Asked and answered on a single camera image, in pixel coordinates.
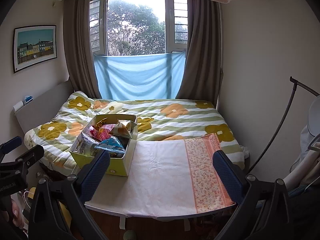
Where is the white grey snack bag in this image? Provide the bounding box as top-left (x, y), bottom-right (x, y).
top-left (71, 132), bottom-right (99, 157)

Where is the floral striped quilt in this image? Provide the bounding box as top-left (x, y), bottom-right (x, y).
top-left (24, 91), bottom-right (245, 174)

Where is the pink marshmallow bag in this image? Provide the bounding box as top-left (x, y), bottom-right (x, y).
top-left (88, 124), bottom-right (115, 141)

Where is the light blue snack bag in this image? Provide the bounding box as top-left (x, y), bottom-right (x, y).
top-left (95, 137), bottom-right (125, 154)

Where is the grey headboard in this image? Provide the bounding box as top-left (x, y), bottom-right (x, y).
top-left (15, 80), bottom-right (74, 134)

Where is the person's left hand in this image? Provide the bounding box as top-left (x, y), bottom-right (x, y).
top-left (1, 198), bottom-right (24, 229)

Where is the left brown curtain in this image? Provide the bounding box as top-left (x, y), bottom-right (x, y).
top-left (63, 0), bottom-right (101, 99)

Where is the pink floral tablecloth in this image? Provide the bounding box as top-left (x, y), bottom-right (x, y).
top-left (86, 134), bottom-right (234, 219)

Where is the blue window cloth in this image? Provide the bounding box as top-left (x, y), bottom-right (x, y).
top-left (93, 52), bottom-right (185, 101)

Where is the green cardboard snack box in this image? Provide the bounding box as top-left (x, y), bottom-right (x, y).
top-left (70, 114), bottom-right (138, 177)

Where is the framed houses picture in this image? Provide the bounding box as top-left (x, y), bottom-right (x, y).
top-left (12, 25), bottom-right (57, 73)

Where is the black floor lamp stand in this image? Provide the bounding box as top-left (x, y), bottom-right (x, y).
top-left (247, 76), bottom-right (319, 174)

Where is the orange white snack bag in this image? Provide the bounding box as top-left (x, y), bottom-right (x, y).
top-left (110, 120), bottom-right (137, 139)

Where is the gold foil snack bag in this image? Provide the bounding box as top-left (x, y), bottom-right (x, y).
top-left (93, 118), bottom-right (108, 131)

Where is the white framed window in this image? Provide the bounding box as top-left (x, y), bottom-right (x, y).
top-left (89, 0), bottom-right (188, 56)

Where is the small blue white device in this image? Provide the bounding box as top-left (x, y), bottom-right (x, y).
top-left (23, 95), bottom-right (33, 105)

